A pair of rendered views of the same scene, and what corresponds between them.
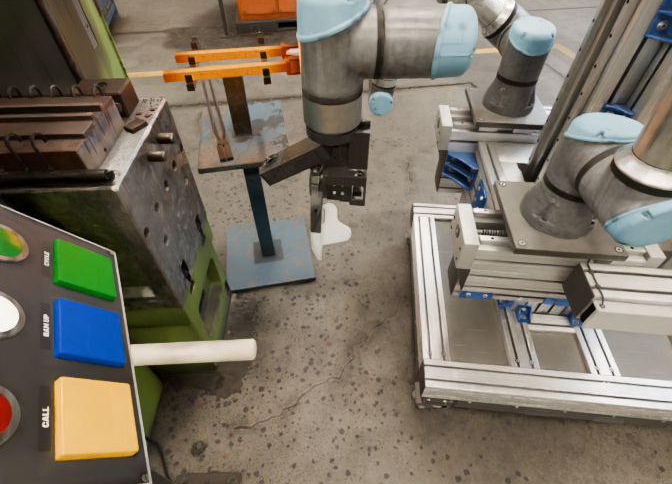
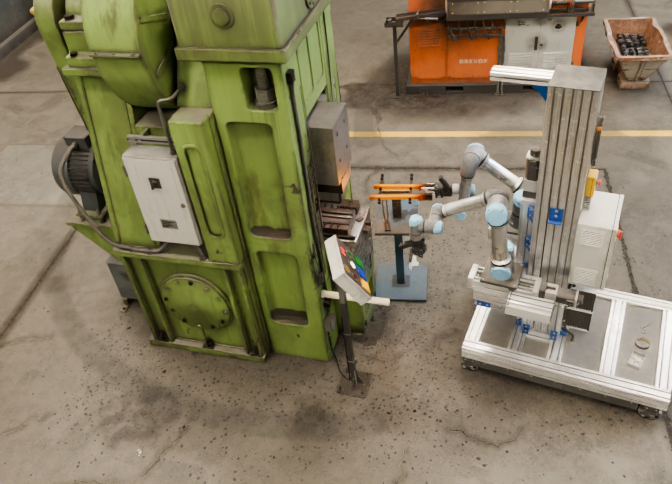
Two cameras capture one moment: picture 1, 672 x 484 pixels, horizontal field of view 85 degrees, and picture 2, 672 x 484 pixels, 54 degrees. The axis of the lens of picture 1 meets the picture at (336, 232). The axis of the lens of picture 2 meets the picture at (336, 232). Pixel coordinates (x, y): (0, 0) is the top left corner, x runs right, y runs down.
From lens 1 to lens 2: 3.43 m
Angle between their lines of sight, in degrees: 19
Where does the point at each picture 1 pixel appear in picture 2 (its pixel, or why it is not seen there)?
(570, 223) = not seen: hidden behind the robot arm
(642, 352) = (582, 357)
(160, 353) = not seen: hidden behind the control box
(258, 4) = (429, 71)
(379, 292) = (462, 314)
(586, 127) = not seen: hidden behind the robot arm
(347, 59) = (417, 229)
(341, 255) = (445, 291)
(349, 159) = (419, 246)
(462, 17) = (438, 225)
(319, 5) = (412, 222)
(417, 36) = (429, 227)
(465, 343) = (490, 337)
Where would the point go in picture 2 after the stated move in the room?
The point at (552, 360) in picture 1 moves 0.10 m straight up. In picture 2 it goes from (531, 351) to (532, 341)
